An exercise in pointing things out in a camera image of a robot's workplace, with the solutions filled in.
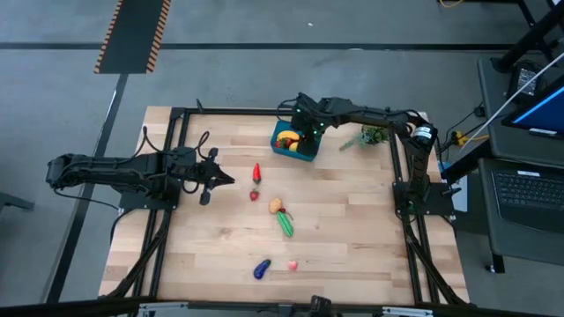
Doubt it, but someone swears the yellow power plug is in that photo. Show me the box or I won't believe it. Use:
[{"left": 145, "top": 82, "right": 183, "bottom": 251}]
[{"left": 453, "top": 130, "right": 490, "bottom": 147}]

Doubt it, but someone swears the black stand base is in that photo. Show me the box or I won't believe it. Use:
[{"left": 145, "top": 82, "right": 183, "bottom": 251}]
[{"left": 491, "top": 0, "right": 564, "bottom": 74}]

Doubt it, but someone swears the white rod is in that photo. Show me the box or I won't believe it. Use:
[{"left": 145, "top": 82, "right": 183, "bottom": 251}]
[{"left": 457, "top": 51, "right": 564, "bottom": 154}]

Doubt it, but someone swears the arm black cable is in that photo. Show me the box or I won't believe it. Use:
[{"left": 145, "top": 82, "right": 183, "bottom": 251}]
[
  {"left": 139, "top": 126, "right": 212, "bottom": 162},
  {"left": 276, "top": 99, "right": 297, "bottom": 122}
]

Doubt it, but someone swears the black chair base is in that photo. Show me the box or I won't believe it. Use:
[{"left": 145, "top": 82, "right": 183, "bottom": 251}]
[{"left": 0, "top": 191, "right": 35, "bottom": 212}]

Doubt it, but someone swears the silver aluminium bracket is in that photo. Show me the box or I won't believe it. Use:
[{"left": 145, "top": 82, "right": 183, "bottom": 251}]
[{"left": 381, "top": 306, "right": 435, "bottom": 317}]

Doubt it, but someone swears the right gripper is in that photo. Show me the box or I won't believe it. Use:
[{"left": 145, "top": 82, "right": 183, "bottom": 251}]
[{"left": 293, "top": 94, "right": 331, "bottom": 159}]

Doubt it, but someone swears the dark laptop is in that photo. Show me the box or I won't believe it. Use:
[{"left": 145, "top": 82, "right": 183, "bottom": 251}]
[{"left": 478, "top": 157, "right": 564, "bottom": 234}]

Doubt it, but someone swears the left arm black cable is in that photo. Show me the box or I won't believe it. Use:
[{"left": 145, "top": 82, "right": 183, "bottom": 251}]
[{"left": 139, "top": 126, "right": 212, "bottom": 162}]

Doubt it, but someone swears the green toy cucumber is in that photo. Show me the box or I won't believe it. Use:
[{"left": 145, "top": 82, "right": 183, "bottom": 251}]
[{"left": 276, "top": 211, "right": 295, "bottom": 239}]

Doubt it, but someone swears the black metal table frame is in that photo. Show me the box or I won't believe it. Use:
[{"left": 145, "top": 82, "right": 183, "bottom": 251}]
[{"left": 99, "top": 99, "right": 471, "bottom": 317}]

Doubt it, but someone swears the hazard-striped black floor mat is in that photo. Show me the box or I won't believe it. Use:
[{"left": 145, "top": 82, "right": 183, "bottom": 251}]
[{"left": 93, "top": 0, "right": 172, "bottom": 75}]

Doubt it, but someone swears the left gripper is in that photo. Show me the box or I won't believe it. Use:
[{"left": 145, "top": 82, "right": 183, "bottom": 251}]
[{"left": 174, "top": 148, "right": 235, "bottom": 206}]

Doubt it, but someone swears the blue plastic tupperware container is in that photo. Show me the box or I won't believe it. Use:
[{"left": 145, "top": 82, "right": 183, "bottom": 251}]
[{"left": 269, "top": 117, "right": 324, "bottom": 163}]

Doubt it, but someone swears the computer monitor blue screen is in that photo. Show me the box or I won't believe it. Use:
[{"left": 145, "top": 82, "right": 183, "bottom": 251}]
[{"left": 501, "top": 74, "right": 564, "bottom": 141}]

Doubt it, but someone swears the black power adapter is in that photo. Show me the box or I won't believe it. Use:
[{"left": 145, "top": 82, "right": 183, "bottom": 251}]
[{"left": 506, "top": 60, "right": 545, "bottom": 102}]

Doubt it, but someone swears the black power cable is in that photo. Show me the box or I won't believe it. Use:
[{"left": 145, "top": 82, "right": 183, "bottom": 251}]
[{"left": 434, "top": 101, "right": 488, "bottom": 156}]

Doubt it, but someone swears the purple toy eggplant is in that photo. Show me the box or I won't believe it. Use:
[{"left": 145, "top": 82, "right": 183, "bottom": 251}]
[{"left": 252, "top": 258, "right": 272, "bottom": 281}]

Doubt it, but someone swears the potted artificial green plant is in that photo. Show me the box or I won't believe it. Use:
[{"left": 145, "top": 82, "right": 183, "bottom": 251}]
[{"left": 338, "top": 123, "right": 391, "bottom": 153}]

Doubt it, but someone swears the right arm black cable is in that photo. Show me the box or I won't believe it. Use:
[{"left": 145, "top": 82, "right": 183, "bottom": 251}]
[{"left": 276, "top": 99, "right": 297, "bottom": 122}]

